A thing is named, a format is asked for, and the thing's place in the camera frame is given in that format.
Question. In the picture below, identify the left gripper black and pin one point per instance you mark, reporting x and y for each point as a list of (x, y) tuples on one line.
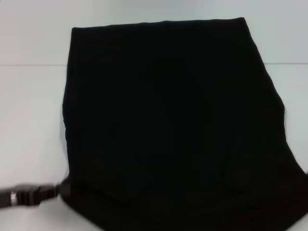
[(21, 196)]

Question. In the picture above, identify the black t-shirt with white print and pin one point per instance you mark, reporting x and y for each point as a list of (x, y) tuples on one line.
[(168, 108)]

